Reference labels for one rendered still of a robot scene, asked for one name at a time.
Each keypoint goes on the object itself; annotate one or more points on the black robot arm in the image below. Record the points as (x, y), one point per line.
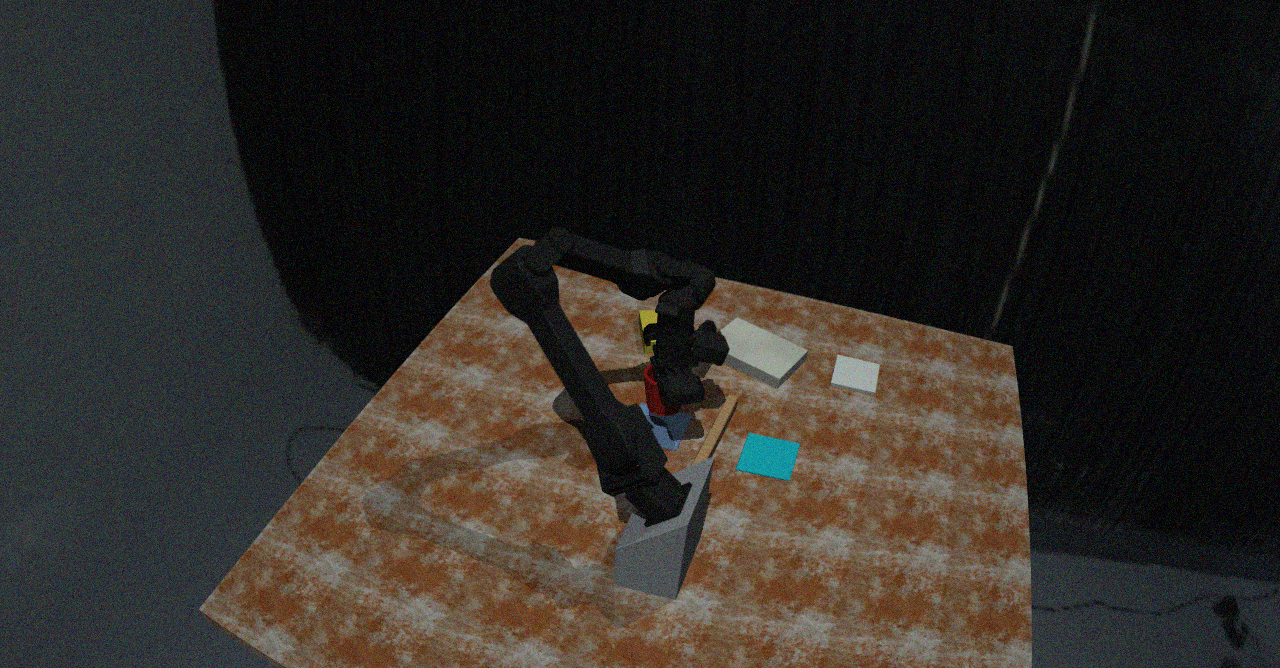
(619, 437)

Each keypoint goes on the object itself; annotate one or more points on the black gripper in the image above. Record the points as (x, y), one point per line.
(672, 366)

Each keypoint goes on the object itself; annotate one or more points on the yellow block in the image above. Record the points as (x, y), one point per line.
(647, 317)

